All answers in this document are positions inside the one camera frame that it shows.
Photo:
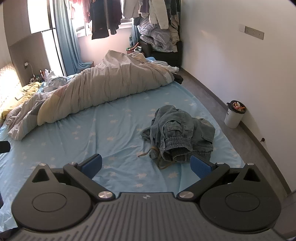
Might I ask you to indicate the bedside toiletry bottles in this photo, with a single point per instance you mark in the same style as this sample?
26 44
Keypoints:
45 73

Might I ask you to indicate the white wall charger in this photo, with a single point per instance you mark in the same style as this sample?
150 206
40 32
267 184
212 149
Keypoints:
26 64

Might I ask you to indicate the row of hanging clothes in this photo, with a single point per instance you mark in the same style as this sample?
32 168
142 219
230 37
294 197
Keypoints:
101 18

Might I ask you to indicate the tall wardrobe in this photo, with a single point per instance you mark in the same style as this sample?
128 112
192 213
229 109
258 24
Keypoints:
49 51

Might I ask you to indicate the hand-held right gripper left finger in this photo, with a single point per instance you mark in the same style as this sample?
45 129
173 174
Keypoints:
93 165

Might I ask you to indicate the pile of clothes on chair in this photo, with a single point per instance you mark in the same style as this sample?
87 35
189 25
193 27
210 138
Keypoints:
157 37

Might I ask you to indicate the light blue star-print bed sheet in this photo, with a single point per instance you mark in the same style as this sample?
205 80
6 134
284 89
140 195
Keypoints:
104 129

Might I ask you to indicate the crumpled light blue cloth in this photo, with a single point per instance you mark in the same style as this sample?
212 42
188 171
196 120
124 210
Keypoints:
55 82

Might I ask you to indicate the white trash bin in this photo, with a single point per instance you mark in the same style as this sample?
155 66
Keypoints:
232 115

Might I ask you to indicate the black armchair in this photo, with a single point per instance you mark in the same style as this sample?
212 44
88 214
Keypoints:
166 56

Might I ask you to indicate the plastic hangers bundle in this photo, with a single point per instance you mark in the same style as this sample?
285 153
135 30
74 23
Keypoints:
135 49

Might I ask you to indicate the grey wall socket panel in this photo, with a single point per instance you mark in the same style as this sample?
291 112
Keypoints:
254 33

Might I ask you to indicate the grey beige duvet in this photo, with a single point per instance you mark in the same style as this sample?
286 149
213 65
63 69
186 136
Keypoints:
104 85

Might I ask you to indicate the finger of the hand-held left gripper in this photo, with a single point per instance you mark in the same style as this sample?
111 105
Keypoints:
4 147

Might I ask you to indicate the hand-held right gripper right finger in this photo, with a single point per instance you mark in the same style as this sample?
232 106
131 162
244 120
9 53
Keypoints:
200 167

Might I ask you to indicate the white cloth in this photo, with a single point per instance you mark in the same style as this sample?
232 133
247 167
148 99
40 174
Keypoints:
172 69

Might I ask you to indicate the window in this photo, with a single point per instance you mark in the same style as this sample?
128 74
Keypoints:
126 21

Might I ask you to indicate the white quilted headboard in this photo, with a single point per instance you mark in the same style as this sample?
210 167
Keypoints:
7 92

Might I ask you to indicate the yellow pillow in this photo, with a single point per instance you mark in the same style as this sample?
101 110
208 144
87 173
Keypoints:
31 88

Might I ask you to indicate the blue curtain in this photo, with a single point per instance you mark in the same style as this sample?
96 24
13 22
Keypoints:
67 41

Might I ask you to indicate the black cloth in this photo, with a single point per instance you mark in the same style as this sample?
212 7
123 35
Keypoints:
178 78

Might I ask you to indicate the white tablet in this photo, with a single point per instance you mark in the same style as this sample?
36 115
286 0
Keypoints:
19 96

